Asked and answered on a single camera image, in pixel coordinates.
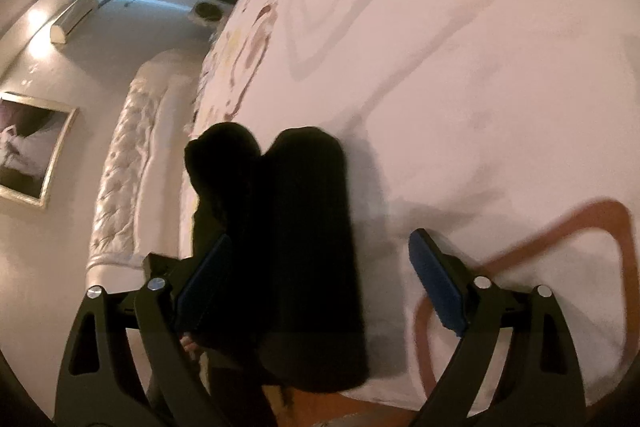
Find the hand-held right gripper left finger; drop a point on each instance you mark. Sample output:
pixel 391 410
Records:
pixel 205 287

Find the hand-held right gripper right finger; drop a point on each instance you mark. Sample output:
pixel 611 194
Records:
pixel 440 287

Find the black pants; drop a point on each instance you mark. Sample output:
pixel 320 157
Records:
pixel 310 257

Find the white tufted headboard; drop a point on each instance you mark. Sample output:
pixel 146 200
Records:
pixel 130 167

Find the white patterned bed sheet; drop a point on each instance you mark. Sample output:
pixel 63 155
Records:
pixel 450 107

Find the small round dark object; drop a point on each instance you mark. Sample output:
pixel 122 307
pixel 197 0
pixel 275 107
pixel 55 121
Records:
pixel 206 11

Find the white air conditioner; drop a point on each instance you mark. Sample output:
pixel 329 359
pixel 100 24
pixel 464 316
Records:
pixel 75 14

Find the framed wall picture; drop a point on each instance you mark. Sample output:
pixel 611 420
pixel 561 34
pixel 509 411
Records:
pixel 30 147

